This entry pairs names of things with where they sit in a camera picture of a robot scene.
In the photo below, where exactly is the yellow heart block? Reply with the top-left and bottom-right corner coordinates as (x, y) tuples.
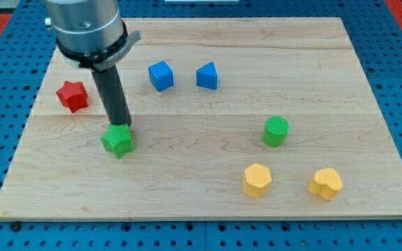
(308, 167), (343, 201)

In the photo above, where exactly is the green star block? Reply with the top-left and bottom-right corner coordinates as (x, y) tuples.
(100, 124), (135, 159)

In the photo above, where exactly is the yellow hexagon block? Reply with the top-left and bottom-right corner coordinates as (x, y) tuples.
(242, 163), (272, 199)

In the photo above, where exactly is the green cylinder block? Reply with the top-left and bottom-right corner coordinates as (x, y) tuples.
(262, 116), (290, 147)

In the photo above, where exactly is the red star block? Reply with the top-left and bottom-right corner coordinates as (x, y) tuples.
(56, 81), (89, 113)

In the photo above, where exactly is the blue triangle block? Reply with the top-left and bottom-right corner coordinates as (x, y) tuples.
(196, 61), (218, 90)

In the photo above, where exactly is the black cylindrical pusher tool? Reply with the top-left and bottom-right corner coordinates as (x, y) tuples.
(91, 66), (132, 126)

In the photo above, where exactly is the blue cube block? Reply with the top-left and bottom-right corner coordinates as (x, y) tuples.
(148, 61), (174, 91)

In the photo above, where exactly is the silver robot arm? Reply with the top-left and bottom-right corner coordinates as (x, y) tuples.
(44, 0), (141, 72)

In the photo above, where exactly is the wooden board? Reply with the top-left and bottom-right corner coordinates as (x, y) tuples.
(0, 17), (402, 222)

